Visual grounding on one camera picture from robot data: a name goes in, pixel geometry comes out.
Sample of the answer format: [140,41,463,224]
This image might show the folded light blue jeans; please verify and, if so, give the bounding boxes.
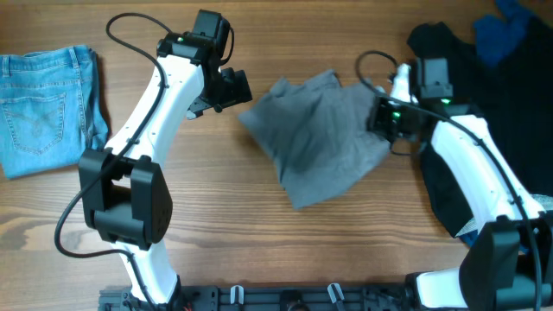
[1,45,109,179]

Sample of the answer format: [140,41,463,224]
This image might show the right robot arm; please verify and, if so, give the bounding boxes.
[368,59,552,310]

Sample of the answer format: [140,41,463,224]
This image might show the right black cable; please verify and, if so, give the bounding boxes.
[354,50,543,311]

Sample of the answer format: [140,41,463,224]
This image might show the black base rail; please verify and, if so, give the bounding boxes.
[97,282,433,311]

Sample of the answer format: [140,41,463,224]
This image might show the dark blue garment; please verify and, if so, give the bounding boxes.
[474,0,536,67]

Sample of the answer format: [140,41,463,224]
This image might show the left black cable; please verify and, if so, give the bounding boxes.
[54,11,174,310]

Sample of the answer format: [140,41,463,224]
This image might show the grey shorts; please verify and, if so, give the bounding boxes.
[238,70,390,210]

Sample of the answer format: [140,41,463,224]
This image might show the black garment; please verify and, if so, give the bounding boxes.
[406,16,553,238]

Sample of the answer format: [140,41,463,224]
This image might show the black cable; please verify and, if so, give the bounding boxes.
[54,11,174,310]
[354,50,543,311]

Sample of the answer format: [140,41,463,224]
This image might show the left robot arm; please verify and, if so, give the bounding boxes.
[79,10,252,310]

